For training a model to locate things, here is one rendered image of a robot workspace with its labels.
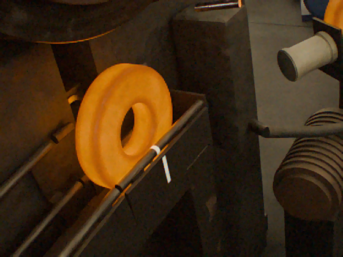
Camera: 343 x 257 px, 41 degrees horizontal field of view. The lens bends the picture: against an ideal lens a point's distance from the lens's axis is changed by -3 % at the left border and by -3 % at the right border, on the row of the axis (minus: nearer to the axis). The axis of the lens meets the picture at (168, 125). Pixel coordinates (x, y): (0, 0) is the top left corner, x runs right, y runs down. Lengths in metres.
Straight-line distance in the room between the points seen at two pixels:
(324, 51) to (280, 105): 1.16
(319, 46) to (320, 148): 0.18
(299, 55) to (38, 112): 0.45
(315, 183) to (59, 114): 0.44
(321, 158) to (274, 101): 1.20
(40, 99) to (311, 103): 1.55
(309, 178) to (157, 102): 0.32
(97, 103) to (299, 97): 1.56
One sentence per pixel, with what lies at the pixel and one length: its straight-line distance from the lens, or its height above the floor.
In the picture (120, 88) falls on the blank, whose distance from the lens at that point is 0.55.
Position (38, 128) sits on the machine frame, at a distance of 0.56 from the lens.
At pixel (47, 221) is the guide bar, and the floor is 0.70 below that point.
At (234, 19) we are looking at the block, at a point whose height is 0.79.
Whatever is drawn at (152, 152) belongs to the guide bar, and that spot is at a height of 0.71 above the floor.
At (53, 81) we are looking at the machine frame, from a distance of 0.57.
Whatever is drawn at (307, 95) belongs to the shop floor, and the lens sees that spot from 2.04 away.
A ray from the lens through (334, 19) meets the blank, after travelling 0.85.
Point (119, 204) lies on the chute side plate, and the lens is 0.54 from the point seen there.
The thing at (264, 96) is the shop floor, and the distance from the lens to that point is 2.05.
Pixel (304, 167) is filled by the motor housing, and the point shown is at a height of 0.53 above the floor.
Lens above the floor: 1.05
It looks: 33 degrees down
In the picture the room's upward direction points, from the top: 12 degrees counter-clockwise
